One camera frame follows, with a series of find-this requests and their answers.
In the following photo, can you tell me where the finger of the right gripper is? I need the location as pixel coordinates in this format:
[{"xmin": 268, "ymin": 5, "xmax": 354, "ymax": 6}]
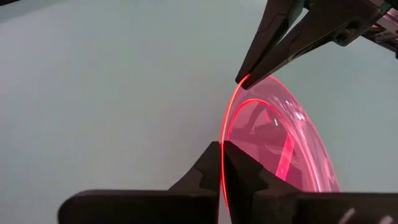
[
  {"xmin": 235, "ymin": 0, "xmax": 307, "ymax": 85},
  {"xmin": 242, "ymin": 0, "xmax": 386, "ymax": 90}
]

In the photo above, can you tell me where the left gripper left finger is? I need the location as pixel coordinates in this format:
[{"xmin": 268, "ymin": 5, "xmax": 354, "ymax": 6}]
[{"xmin": 58, "ymin": 141, "xmax": 222, "ymax": 224}]

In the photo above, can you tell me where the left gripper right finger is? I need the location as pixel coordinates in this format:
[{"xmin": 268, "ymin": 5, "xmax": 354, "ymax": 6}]
[{"xmin": 223, "ymin": 140, "xmax": 398, "ymax": 224}]

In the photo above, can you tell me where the pink transparent plastic plate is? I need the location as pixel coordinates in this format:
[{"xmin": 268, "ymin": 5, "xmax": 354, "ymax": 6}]
[{"xmin": 220, "ymin": 73, "xmax": 341, "ymax": 215}]

